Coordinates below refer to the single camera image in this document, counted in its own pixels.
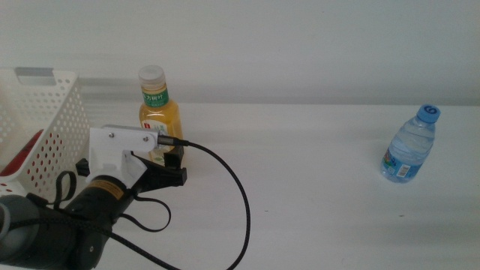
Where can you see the red cola can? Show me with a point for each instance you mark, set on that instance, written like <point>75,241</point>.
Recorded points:
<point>20,157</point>

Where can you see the clear water bottle blue cap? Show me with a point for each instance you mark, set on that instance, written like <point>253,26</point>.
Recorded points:
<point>409,150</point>

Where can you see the white perforated plastic basket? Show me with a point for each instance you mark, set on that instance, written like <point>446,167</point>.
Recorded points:
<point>52,112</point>

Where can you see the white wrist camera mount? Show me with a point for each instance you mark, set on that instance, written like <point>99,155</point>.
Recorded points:
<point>112,150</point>

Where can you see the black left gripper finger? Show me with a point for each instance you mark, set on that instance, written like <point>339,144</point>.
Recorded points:
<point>174,161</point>
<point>83,167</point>

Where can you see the yellow tea bottle green label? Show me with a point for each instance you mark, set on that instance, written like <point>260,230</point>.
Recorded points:
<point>159,108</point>

